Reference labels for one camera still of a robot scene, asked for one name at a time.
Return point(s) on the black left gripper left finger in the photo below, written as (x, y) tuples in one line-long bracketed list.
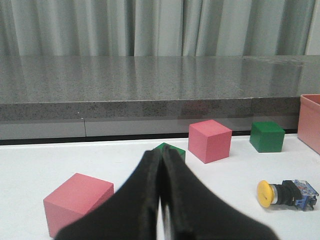
[(130, 214)]

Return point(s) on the right green wooden cube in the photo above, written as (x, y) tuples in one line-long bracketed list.
[(267, 136)]

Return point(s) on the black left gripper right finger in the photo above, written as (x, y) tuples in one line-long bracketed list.
[(192, 212)]

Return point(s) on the grey curtain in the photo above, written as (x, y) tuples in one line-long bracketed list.
[(159, 27)]

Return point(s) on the pink wooden cube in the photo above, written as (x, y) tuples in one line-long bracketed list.
[(76, 197), (209, 140)]

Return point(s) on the pink plastic bin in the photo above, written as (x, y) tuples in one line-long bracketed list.
[(309, 121)]

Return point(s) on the grey stone counter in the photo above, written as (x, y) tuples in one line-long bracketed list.
[(89, 96)]

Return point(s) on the yellow push button switch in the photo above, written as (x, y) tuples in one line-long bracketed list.
[(293, 193)]

